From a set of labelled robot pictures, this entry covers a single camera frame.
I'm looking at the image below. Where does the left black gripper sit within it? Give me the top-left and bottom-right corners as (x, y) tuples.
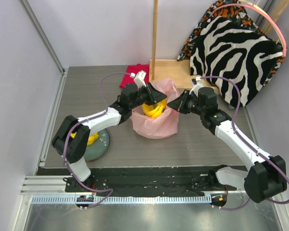
(130, 82), (166, 110)

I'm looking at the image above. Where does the yellow banana bunch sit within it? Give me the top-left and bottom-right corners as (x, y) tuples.
(70, 132), (99, 146)
(142, 99), (167, 118)

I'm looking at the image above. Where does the pink plastic bag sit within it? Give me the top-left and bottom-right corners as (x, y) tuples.
(131, 78), (180, 139)

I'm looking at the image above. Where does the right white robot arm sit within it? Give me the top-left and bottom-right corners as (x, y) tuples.
(167, 87), (287, 203)

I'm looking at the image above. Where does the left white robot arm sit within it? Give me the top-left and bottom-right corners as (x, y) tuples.
(52, 83), (167, 192)

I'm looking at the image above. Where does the red folded cloth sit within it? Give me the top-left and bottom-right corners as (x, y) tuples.
(119, 64), (150, 89)

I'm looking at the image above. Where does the zebra pattern cloth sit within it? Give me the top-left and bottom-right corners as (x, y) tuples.
(190, 16), (283, 107)

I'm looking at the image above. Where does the dark green plate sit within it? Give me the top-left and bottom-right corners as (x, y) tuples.
(84, 129), (110, 162)

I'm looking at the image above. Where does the pink hoop tube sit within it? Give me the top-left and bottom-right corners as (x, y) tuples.
(209, 3), (288, 57)

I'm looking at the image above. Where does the orange floral cloth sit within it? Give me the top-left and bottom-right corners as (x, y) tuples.
(177, 0), (286, 84)

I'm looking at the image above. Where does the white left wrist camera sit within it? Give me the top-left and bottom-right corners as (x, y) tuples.
(130, 70), (147, 89)

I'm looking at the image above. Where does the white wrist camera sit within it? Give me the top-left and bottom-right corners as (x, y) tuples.
(190, 77), (204, 95)
(130, 70), (147, 89)

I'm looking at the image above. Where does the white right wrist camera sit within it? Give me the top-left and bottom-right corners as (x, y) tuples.
(190, 77), (204, 95)

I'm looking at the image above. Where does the wooden stand with post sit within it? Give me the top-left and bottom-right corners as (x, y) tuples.
(149, 0), (214, 91)

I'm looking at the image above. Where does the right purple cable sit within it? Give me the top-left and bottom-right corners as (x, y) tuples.
(198, 76), (289, 211)

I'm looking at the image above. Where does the white slotted cable duct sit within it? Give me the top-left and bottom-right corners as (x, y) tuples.
(31, 194), (211, 205)

